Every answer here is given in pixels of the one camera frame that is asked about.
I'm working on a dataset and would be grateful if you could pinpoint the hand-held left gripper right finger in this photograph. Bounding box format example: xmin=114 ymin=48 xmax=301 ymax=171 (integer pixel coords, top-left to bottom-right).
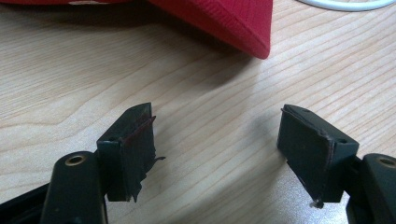
xmin=276 ymin=104 xmax=361 ymax=209

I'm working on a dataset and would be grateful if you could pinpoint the red cloth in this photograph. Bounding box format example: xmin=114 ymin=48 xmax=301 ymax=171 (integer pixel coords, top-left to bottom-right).
xmin=0 ymin=0 xmax=275 ymax=61

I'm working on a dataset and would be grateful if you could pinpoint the white plate rim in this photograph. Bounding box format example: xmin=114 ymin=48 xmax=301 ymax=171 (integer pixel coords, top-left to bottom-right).
xmin=297 ymin=0 xmax=396 ymax=13

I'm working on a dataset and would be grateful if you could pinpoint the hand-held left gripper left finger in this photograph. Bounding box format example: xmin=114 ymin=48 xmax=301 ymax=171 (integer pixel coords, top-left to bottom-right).
xmin=95 ymin=102 xmax=166 ymax=203

